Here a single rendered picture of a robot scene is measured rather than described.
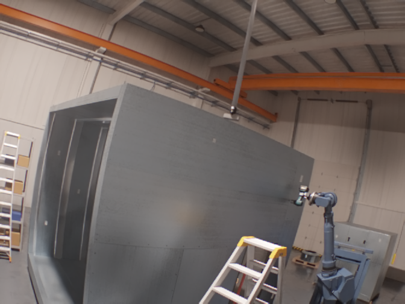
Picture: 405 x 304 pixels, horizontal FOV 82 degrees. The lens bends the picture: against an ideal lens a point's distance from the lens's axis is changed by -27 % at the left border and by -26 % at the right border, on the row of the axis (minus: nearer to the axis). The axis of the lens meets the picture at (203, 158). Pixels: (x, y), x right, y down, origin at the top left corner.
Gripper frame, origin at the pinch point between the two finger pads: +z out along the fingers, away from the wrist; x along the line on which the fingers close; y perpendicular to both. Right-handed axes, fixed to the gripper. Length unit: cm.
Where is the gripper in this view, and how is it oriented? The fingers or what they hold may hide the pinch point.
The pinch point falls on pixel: (301, 195)
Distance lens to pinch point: 339.9
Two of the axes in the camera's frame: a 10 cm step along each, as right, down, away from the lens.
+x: -6.1, -5.4, -5.9
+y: 4.8, -8.3, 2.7
